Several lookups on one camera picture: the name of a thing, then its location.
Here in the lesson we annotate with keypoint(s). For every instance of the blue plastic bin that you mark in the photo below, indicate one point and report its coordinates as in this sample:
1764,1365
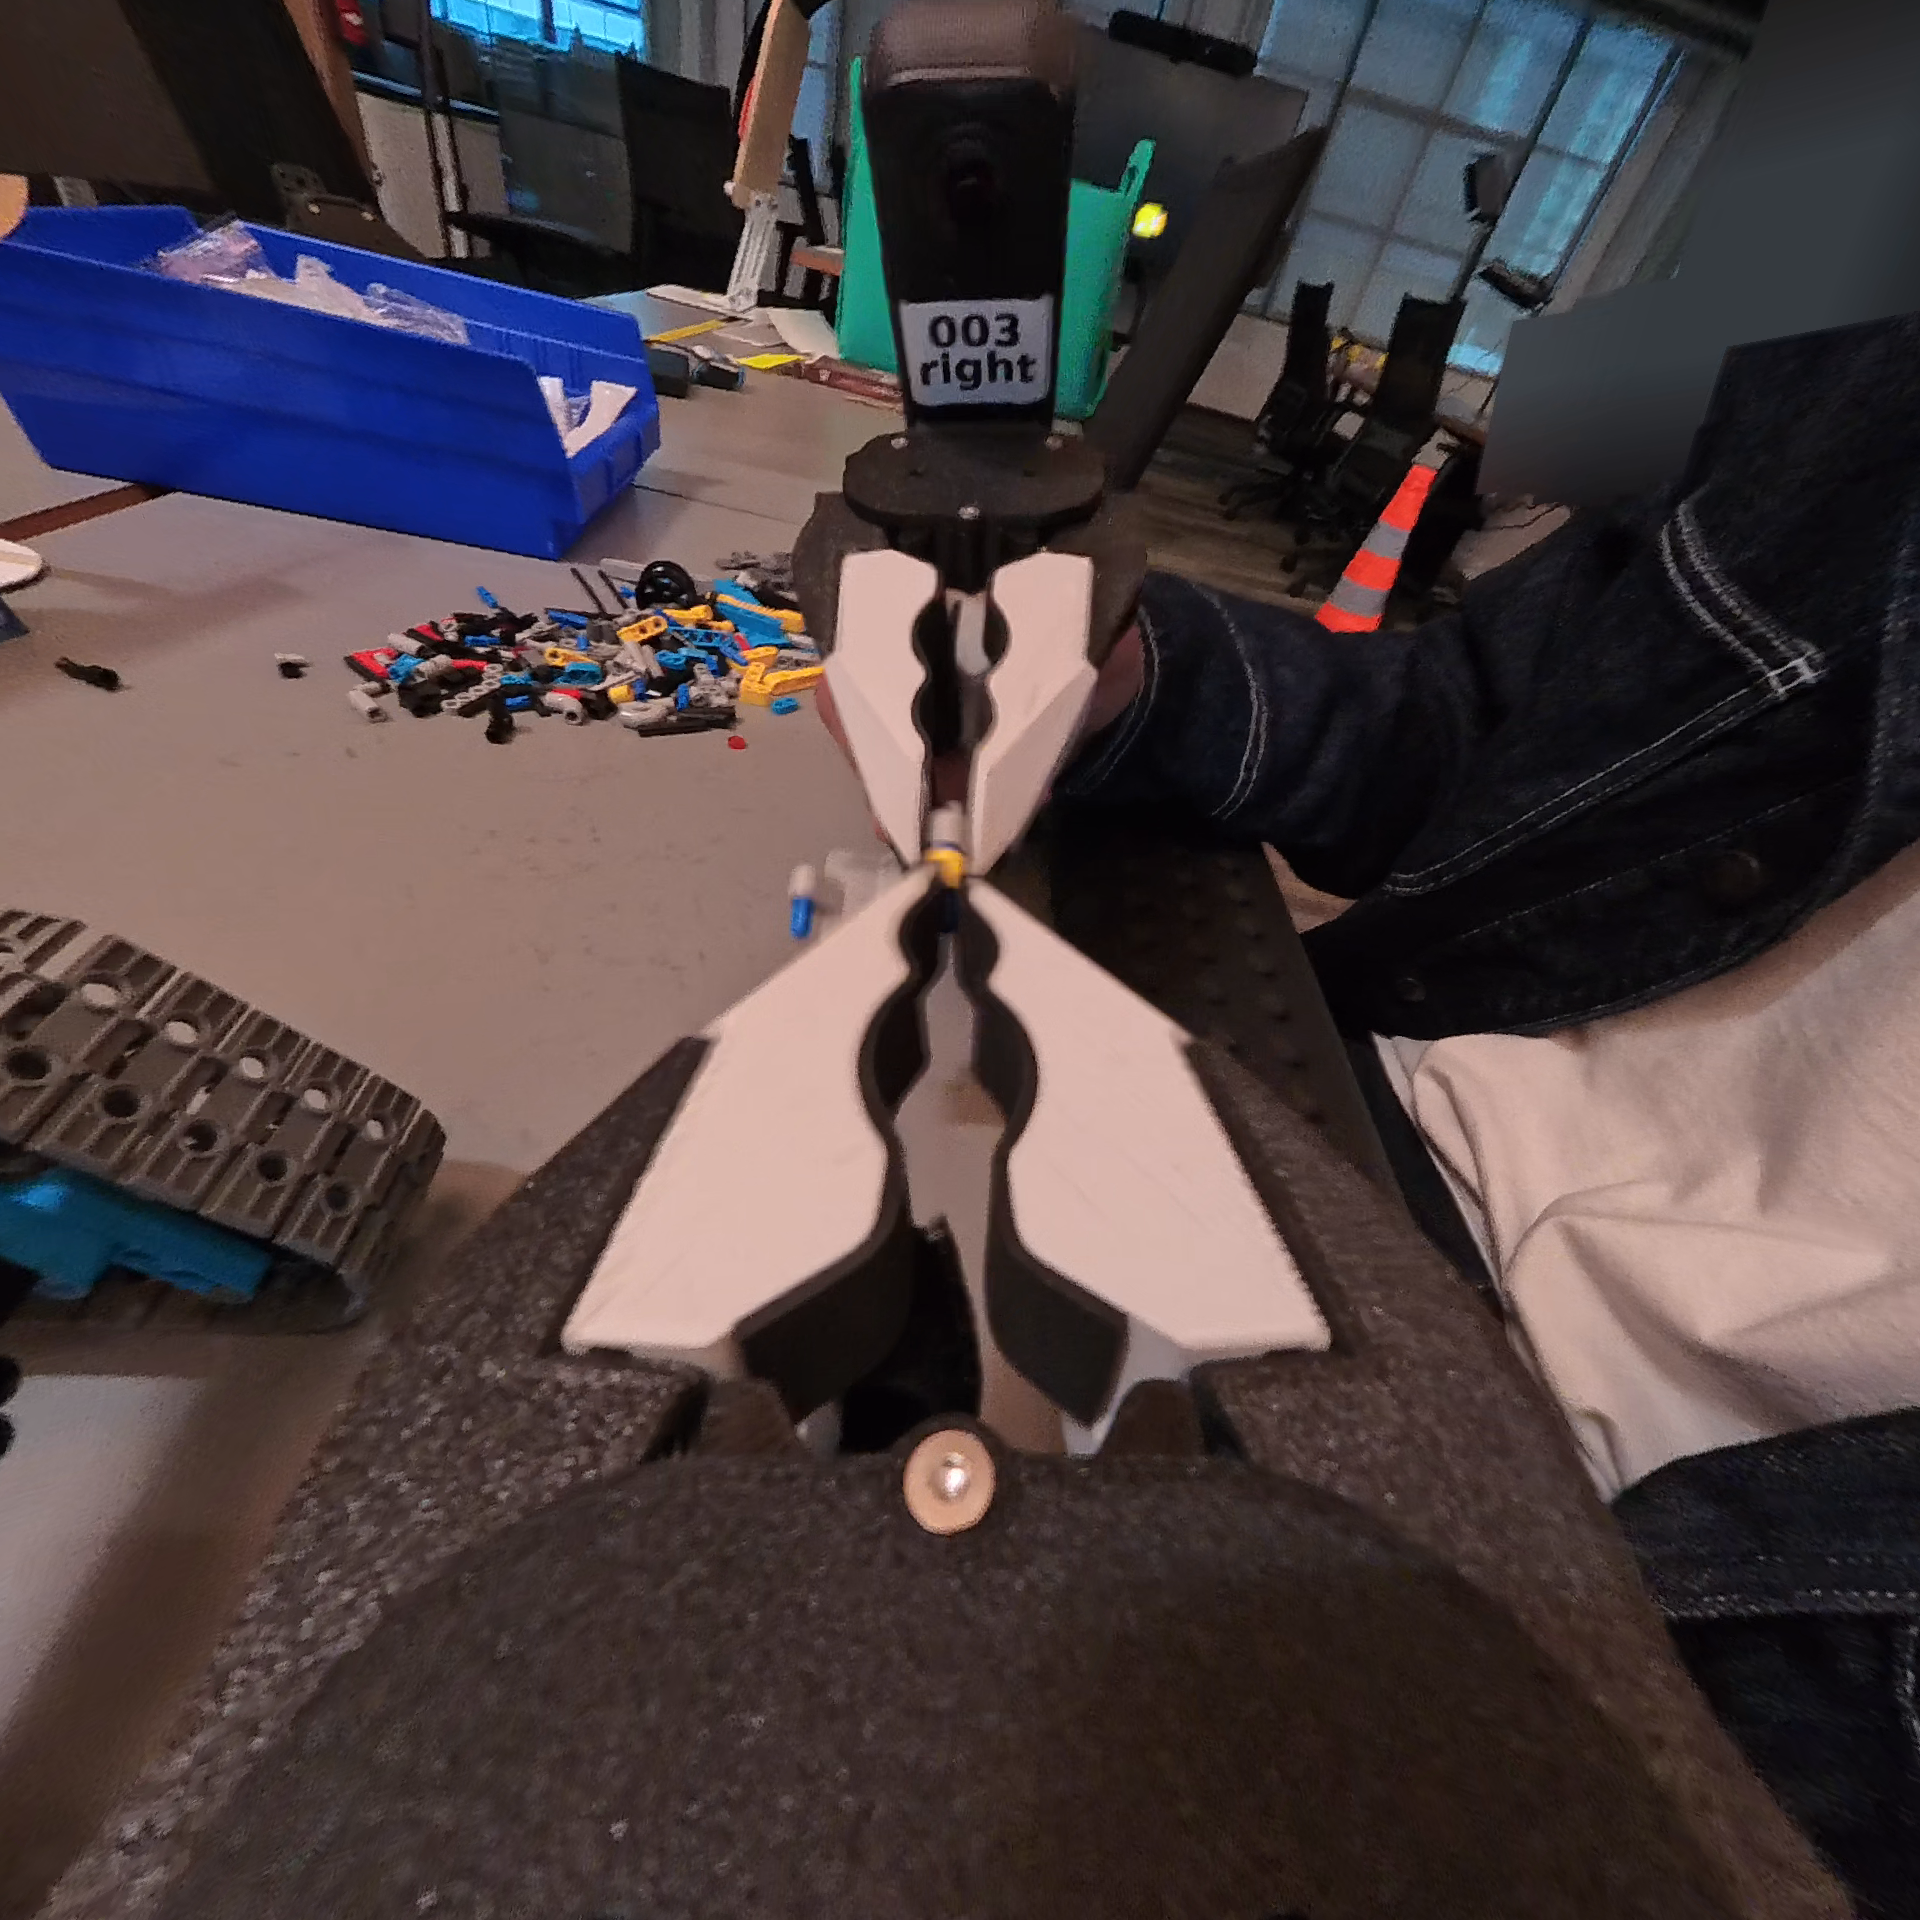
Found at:
300,405

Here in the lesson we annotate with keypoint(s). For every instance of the white paper sheet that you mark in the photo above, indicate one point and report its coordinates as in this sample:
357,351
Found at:
18,567

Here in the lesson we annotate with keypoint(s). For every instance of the large dark screen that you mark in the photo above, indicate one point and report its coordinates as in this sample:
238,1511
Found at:
1201,106

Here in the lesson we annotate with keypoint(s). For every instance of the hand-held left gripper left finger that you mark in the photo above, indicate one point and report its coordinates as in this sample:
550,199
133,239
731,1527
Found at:
733,1200

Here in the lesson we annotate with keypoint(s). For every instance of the black dimpled mat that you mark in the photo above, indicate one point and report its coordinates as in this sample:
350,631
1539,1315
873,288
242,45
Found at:
1184,961

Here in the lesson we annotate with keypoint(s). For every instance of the blue grey tracked toy robot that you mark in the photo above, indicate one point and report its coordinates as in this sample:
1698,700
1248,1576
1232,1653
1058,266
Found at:
181,1079

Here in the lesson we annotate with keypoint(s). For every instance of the small black brick pin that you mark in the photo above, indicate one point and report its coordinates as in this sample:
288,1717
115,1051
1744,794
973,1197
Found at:
90,673

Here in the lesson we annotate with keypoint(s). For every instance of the beige black curved stand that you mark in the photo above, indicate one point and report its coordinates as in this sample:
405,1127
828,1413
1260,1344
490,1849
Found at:
772,89

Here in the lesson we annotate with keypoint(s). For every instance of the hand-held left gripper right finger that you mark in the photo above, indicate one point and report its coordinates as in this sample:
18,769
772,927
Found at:
1170,1200

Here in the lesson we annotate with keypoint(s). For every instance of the orange traffic cone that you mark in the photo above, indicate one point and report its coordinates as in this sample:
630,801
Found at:
1381,569

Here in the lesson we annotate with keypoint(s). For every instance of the black monitor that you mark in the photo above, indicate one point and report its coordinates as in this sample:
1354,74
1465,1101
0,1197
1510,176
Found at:
675,165

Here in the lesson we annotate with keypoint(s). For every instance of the clear bags of parts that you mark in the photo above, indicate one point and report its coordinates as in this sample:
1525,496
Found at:
345,299

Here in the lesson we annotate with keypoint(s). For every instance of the person's right hand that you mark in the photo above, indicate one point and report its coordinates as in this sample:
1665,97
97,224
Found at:
1118,681

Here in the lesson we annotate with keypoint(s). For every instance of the black leaning board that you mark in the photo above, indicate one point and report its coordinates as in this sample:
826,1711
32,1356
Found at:
1213,299

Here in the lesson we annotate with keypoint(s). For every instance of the black office chair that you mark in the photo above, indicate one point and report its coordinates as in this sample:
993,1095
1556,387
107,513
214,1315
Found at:
1299,389
1401,405

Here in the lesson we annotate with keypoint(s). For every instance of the white and yellow papers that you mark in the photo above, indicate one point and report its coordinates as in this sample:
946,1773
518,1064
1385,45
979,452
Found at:
779,322

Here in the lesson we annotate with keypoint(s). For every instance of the teal board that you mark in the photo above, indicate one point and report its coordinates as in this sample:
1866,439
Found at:
1102,299

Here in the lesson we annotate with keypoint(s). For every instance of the pile of small brick parts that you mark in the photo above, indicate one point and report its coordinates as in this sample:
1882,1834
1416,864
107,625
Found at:
598,660

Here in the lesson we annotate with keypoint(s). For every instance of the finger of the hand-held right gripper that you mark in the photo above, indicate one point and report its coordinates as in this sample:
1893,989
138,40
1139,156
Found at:
1043,675
878,675

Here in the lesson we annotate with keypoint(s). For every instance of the light grey desk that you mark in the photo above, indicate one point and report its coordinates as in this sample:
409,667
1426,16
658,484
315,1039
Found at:
450,839

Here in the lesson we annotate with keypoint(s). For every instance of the brown board with red label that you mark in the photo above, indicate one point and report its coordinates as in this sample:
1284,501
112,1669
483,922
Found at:
338,89

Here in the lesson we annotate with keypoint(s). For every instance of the person's right forearm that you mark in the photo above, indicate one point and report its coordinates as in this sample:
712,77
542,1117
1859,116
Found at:
1276,720

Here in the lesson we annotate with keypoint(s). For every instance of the yellow brick beam with pin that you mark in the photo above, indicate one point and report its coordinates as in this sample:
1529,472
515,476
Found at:
945,857

